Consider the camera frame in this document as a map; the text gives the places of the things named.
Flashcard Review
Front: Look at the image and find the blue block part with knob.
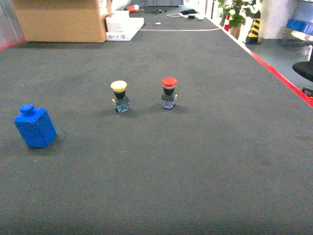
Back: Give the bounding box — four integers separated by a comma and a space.
13, 104, 57, 148

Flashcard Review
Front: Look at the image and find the black office chair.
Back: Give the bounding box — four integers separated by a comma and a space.
292, 49, 313, 82

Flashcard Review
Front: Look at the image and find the yellow black striped bollard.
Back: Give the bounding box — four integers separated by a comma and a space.
246, 18, 260, 44

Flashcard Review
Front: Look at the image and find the large cardboard box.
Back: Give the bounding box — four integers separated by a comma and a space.
12, 0, 112, 43

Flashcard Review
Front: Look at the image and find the yellow mushroom push button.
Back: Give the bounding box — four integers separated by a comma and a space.
111, 80, 130, 114

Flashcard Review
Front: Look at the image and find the red white traffic cone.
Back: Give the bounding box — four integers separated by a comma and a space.
224, 14, 230, 32

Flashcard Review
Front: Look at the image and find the red mushroom push button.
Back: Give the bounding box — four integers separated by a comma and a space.
161, 77, 178, 110

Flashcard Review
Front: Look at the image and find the black flat device on floor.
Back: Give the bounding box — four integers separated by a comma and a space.
181, 9, 197, 15

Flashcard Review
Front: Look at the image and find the small white box on top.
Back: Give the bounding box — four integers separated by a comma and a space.
106, 11, 130, 32

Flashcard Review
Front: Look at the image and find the potted green plant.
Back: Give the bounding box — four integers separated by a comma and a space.
218, 0, 262, 39

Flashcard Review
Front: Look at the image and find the white flat box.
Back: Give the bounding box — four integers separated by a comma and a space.
106, 18, 144, 41

